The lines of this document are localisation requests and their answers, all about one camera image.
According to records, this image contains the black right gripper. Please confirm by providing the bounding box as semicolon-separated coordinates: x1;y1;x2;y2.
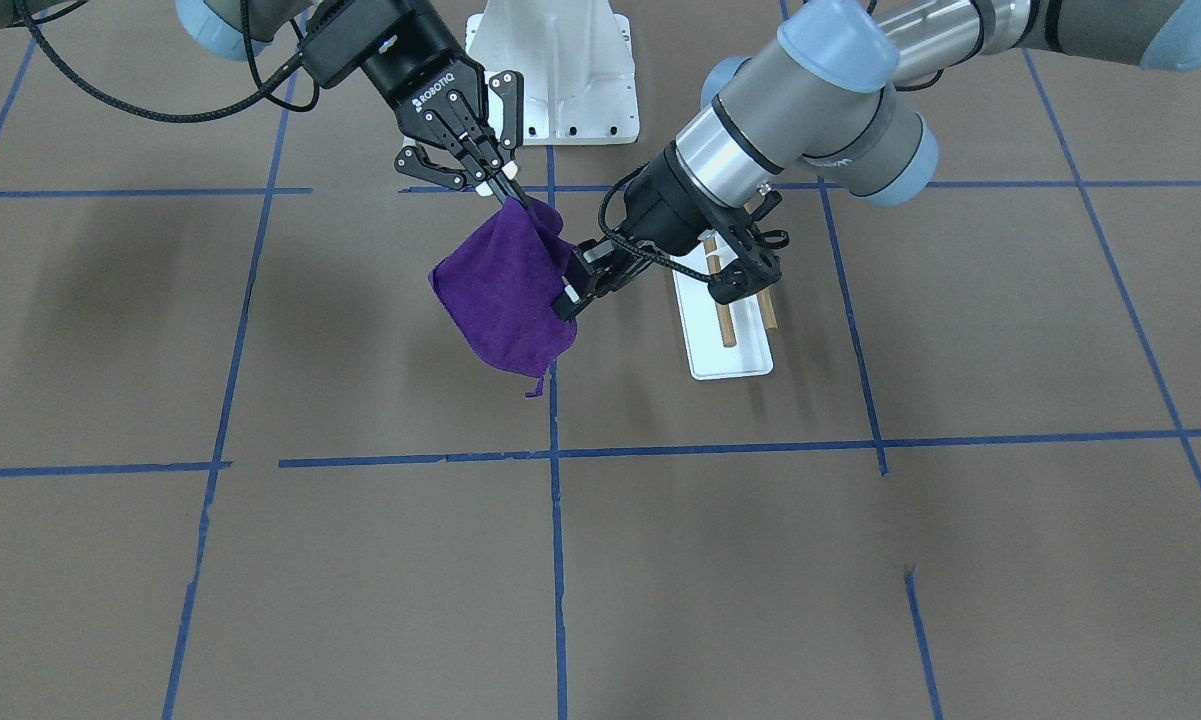
359;1;530;208

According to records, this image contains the purple microfiber towel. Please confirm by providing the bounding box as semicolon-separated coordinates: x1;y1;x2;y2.
428;199;576;398

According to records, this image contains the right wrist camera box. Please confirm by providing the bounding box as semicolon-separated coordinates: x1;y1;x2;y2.
298;1;407;88

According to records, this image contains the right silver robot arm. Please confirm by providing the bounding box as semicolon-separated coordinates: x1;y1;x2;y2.
0;1;528;204

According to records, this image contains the upper wooden rack rod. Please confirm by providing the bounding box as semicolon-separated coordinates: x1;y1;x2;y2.
755;288;779;332

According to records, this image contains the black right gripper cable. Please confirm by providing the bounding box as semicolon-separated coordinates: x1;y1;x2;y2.
14;0;321;125

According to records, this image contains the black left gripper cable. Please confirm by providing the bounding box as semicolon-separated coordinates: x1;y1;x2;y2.
598;166;721;286

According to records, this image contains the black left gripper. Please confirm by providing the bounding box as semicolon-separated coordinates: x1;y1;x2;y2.
550;145;789;322

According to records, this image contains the lower wooden rack rod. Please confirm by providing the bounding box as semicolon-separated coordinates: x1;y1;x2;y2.
703;235;739;349

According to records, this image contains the white towel rack base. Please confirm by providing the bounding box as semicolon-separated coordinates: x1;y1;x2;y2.
673;272;773;382

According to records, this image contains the white camera mast pedestal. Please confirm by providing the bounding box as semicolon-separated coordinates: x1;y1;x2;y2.
466;1;641;146

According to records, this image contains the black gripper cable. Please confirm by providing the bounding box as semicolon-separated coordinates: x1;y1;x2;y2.
598;166;721;286
14;0;321;125

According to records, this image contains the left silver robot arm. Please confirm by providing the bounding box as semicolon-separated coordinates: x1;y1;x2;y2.
551;1;1201;320

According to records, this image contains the wooden rack rod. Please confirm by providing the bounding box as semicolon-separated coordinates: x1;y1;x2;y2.
755;288;779;332
703;235;739;349

